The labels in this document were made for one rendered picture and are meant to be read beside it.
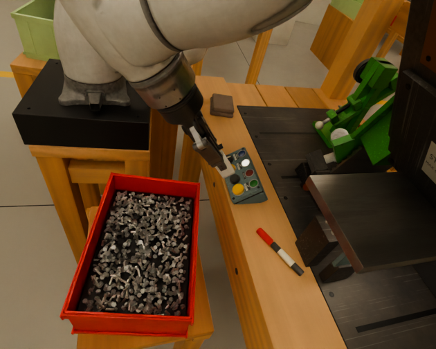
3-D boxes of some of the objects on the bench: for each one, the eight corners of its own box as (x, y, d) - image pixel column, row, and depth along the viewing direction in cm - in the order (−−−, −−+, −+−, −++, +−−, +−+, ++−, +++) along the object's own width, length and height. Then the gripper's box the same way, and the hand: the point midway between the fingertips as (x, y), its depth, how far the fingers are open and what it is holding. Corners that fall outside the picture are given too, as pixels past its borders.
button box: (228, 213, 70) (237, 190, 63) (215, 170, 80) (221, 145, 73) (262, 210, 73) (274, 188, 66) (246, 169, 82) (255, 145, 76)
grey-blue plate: (319, 283, 58) (356, 251, 48) (315, 274, 59) (349, 240, 49) (356, 277, 60) (398, 245, 50) (351, 268, 62) (392, 235, 52)
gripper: (150, 82, 49) (207, 160, 66) (155, 127, 40) (220, 203, 58) (187, 61, 47) (236, 147, 65) (201, 103, 39) (252, 189, 56)
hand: (222, 164), depth 59 cm, fingers closed
